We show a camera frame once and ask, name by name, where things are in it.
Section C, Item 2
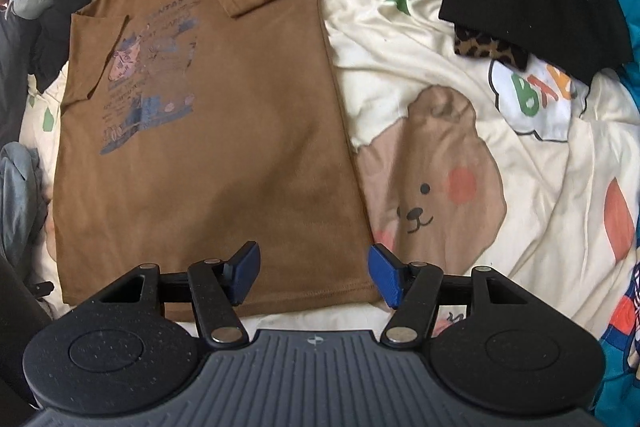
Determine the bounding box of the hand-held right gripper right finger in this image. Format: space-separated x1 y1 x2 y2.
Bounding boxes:
367 244 538 350

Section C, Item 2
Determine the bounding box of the teal printed cloth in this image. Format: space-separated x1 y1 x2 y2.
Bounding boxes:
595 0 640 418

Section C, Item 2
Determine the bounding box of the grey-blue garment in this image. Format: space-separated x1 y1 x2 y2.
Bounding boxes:
0 142 51 278

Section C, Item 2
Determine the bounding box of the brown printed t-shirt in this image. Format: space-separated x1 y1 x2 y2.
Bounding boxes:
52 0 383 323

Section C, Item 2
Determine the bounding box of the black crumpled garment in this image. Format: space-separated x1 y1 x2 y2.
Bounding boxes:
30 0 136 92

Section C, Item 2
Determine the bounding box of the dark grey duvet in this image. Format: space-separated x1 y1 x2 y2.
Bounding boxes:
0 17 38 148

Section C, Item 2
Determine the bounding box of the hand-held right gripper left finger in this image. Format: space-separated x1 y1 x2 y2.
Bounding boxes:
85 241 262 349

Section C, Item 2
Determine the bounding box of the leopard print cloth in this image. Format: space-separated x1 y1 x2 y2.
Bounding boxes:
454 24 531 70

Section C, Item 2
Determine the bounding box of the cream bear print blanket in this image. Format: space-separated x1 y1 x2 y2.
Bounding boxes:
20 0 640 353

